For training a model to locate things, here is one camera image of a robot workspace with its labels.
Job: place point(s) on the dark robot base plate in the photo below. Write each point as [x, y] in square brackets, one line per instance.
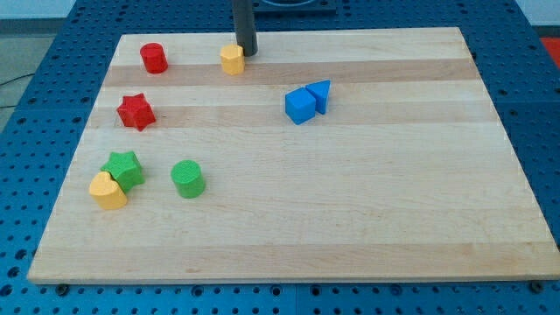
[293, 6]

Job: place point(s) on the blue cube block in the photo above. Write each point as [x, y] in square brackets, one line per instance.
[300, 105]

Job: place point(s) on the yellow heart block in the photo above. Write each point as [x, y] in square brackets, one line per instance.
[106, 192]

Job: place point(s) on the green cylinder block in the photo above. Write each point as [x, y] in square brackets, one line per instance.
[187, 177]

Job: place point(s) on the blue triangular prism block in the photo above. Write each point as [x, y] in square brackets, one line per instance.
[320, 91]

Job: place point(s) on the light wooden board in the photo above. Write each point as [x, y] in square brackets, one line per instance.
[408, 177]

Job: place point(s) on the yellow octagonal prism block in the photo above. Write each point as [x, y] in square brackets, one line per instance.
[232, 59]

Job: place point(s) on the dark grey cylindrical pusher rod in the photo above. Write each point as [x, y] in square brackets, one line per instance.
[245, 26]

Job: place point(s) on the green star block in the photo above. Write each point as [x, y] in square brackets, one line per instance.
[125, 169]

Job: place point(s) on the red cylinder block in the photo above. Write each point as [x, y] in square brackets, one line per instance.
[154, 58]

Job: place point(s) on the red star block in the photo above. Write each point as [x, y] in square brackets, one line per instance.
[136, 112]

